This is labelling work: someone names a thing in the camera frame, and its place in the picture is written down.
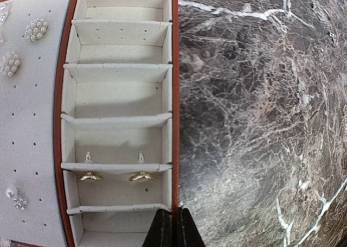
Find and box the gold oval earring left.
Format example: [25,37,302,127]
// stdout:
[78,171,104,181]

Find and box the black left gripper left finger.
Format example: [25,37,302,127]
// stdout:
[142,209,172,247]

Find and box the red jewelry tray insert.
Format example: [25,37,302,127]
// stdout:
[1,0,179,246]

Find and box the pearl cluster earring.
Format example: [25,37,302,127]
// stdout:
[24,18,49,42]
[0,51,21,77]

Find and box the pearl cluster earring lower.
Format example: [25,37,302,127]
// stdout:
[0,51,21,77]

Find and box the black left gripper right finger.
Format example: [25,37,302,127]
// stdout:
[177,207,205,247]

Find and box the pearl drop earring front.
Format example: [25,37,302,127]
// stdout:
[5,186,28,210]

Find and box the pearl cluster earring upper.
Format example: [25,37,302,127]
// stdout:
[24,18,49,42]

